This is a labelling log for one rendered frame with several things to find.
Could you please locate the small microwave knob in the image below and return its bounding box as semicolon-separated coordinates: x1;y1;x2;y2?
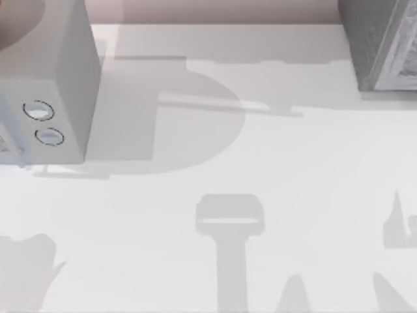
34;127;65;147

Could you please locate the large microwave knob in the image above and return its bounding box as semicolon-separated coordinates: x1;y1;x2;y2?
22;100;55;122

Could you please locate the pale microwave oven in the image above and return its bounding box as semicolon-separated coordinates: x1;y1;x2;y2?
0;0;102;168

